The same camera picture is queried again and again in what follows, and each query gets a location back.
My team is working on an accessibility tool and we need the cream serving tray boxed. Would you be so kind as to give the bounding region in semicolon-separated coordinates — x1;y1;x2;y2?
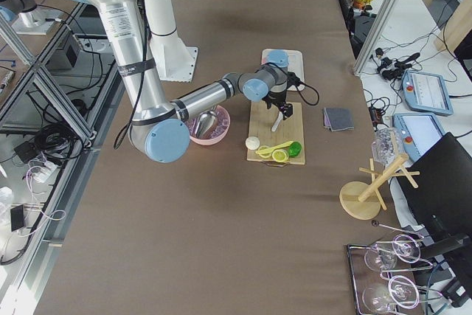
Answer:
261;48;305;82

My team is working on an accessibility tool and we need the wine glass upper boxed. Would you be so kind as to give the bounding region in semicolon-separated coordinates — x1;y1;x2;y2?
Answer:
364;234;420;271

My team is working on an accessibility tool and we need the wooden mug tree stand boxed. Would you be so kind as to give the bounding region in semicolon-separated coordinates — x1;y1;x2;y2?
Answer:
339;151;420;220

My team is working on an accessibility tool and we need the white ceramic spoon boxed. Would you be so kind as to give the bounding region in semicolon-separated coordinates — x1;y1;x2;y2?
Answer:
271;111;283;132

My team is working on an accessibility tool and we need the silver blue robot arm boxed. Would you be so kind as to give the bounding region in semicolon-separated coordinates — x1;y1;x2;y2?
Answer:
73;0;293;163

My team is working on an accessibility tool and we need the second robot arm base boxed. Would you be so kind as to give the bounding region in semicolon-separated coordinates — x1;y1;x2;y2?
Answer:
1;0;63;35

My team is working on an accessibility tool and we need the blue teach pendant near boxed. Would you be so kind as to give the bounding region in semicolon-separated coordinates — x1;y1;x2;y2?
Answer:
393;112;445;162

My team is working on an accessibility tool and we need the black monitor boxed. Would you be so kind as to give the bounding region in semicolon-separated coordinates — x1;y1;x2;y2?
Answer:
402;133;471;241

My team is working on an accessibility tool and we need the blue teach pendant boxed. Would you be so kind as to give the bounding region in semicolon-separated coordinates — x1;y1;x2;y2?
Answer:
393;112;445;162
402;70;454;116

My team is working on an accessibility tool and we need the black wire glass rack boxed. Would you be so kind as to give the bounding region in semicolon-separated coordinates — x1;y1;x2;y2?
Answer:
346;244;443;314

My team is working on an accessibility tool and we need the wooden cutting board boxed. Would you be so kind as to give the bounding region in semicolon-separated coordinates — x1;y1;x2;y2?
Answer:
248;101;305;165

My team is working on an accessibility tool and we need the aluminium frame post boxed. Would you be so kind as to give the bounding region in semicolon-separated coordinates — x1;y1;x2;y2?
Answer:
353;0;399;76

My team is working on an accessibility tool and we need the wine glass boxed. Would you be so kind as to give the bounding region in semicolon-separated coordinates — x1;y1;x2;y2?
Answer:
362;275;420;314
364;234;420;271

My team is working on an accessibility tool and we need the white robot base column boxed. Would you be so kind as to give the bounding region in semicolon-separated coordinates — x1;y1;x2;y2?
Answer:
145;0;198;82

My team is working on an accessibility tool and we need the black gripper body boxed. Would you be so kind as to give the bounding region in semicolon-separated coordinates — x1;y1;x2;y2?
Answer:
263;90;287;109

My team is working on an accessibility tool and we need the yellow plastic spoon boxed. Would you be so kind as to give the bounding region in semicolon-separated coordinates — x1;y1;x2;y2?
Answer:
255;141;294;155

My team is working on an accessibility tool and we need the green lime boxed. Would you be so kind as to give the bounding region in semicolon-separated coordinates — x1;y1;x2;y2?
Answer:
288;141;302;157

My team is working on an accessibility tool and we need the lemon slice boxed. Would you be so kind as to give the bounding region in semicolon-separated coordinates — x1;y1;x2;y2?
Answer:
271;148;290;163

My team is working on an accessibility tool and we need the wine glass lower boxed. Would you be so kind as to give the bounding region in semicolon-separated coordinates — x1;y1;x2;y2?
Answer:
362;275;420;314

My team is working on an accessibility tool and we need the large pink ice bowl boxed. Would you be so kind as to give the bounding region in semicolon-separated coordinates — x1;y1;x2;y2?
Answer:
185;105;230;145

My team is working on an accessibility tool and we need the metal ice scoop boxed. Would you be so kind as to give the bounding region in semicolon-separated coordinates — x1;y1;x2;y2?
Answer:
192;107;218;139

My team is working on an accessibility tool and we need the grey folded cloth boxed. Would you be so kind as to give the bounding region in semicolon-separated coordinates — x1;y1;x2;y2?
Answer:
323;108;354;131

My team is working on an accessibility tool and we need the blue teach pendant far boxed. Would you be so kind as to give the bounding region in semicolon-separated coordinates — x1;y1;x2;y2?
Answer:
402;70;454;116

